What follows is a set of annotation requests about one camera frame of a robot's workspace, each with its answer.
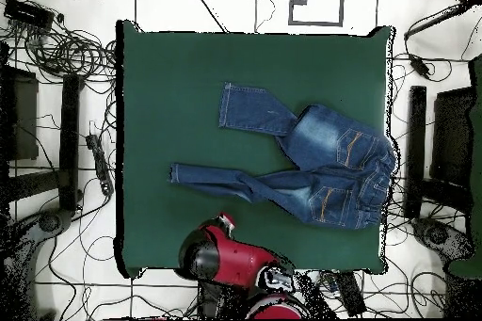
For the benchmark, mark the blue denim jeans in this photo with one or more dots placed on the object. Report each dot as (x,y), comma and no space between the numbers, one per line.
(331,170)

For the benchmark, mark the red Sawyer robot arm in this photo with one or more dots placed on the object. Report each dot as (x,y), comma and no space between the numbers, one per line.
(241,260)

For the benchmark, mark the dark flat panel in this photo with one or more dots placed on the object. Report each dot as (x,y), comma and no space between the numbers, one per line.
(24,121)
(452,136)

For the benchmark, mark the dark green table cloth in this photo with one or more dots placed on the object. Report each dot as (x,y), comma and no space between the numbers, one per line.
(180,110)

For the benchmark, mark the black power strip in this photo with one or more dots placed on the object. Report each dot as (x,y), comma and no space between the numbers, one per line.
(99,163)

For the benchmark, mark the black oblong device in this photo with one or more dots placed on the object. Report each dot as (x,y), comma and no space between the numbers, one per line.
(350,292)

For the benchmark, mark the grey round stand foot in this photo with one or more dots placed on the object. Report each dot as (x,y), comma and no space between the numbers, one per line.
(437,236)
(52,221)

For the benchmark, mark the black stand beam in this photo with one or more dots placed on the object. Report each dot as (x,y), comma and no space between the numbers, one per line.
(416,147)
(69,140)

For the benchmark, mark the black power adapter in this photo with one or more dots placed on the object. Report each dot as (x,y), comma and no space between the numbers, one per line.
(420,65)

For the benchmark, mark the black box device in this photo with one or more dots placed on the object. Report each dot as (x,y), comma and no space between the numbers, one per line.
(28,14)

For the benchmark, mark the black tube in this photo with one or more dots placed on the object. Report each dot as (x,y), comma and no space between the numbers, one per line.
(437,19)

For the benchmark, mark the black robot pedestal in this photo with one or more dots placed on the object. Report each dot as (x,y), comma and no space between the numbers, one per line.
(218,300)

